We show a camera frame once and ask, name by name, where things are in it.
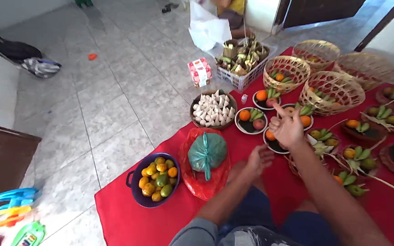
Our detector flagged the yellow and orange toy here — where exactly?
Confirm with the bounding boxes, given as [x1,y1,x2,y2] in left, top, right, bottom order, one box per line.
[0,205,32,228]

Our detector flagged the brown wooden door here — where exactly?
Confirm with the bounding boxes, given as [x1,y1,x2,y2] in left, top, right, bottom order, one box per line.
[0,120,42,216]

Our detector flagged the white plastic bag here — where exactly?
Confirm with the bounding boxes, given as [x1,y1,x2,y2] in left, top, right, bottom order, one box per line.
[188,0,233,52]

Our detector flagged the pile of white cones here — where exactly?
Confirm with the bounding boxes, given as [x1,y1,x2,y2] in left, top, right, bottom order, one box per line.
[192,90,236,128]

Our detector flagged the pink and white box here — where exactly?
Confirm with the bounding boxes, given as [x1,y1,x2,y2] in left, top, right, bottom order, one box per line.
[187,57,213,88]

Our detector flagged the purple basin with handles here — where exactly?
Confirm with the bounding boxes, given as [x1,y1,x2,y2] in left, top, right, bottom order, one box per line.
[126,153,181,208]

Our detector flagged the open-weave bamboo basket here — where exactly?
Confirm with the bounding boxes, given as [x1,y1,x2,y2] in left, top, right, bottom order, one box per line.
[263,55,311,94]
[292,40,341,72]
[333,53,394,92]
[299,71,366,116]

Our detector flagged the red plastic bag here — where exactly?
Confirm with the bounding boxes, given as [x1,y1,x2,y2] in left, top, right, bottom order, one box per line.
[179,127,232,201]

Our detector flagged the tied green plastic bag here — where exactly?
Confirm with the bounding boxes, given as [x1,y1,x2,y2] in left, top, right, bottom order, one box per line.
[188,132,228,182]

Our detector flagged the person's right hand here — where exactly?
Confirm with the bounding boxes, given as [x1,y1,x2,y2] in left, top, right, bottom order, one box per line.
[268,102,305,150]

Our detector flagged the blue plastic toy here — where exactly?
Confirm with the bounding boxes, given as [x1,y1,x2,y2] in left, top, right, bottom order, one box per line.
[0,187,39,212]

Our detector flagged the person's right forearm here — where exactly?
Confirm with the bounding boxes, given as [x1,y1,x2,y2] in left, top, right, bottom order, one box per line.
[289,138,393,246]

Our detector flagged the brown door frame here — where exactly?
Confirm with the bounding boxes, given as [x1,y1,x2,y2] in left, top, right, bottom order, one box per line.
[354,0,394,53]

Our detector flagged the person's left forearm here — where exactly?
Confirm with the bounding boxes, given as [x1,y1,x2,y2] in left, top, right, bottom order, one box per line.
[169,165,260,246]

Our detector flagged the black bag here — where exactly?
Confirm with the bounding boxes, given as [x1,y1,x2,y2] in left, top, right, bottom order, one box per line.
[0,32,43,64]

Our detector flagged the red cloth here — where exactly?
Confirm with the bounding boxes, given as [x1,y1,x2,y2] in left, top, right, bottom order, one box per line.
[94,47,394,246]

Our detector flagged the round woven brown basket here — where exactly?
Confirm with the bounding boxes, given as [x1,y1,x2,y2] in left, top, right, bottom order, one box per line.
[189,90,238,131]

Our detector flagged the white plastic crate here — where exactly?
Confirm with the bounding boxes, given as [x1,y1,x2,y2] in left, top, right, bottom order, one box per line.
[216,38,271,91]

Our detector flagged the pile of leaf offerings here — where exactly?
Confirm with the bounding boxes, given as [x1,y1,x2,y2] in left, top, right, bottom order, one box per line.
[217,36,270,76]

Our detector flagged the person's body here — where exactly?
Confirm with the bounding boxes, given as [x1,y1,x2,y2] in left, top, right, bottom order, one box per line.
[218,225,303,246]

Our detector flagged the pale leaf decoration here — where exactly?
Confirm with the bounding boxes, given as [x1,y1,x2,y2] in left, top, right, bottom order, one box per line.
[308,135,332,158]

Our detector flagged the dark brown door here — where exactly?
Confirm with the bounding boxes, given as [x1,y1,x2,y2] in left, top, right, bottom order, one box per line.
[283,0,367,29]

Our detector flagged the white-rimmed dark bowl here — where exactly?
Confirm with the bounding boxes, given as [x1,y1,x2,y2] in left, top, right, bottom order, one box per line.
[235,107,268,135]
[252,89,282,110]
[276,103,315,132]
[263,126,290,154]

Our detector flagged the grey patterned plastic bag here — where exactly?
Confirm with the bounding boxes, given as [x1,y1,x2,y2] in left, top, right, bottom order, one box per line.
[21,57,62,79]

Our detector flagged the green toy with buttons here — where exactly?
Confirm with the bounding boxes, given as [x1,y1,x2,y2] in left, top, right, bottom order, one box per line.
[10,221,46,246]

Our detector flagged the person's left hand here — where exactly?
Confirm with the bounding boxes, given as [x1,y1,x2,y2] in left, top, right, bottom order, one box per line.
[246,144,275,176]

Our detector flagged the person's legs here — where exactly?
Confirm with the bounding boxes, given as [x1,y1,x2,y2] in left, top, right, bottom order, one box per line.
[214,161,341,246]

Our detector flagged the black sandals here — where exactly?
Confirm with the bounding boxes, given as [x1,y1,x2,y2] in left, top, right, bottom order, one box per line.
[161,3,180,14]

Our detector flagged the pile of oranges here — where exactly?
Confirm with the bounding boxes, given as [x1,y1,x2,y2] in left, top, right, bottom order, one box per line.
[138,156,178,202]

